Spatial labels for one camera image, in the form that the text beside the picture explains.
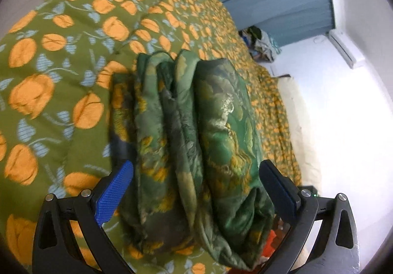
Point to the white air conditioner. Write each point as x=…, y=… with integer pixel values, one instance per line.
x=344, y=48

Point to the green bedspread with orange flowers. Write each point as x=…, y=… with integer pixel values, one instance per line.
x=61, y=56

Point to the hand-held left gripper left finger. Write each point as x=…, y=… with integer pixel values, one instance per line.
x=115, y=191

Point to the green landscape print padded jacket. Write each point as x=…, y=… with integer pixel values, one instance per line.
x=221, y=138

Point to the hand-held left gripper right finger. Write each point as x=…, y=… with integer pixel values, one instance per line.
x=278, y=192

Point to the pile of mixed clothes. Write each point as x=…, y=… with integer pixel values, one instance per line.
x=261, y=43

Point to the red cloth at bed edge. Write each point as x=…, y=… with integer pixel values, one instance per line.
x=270, y=241

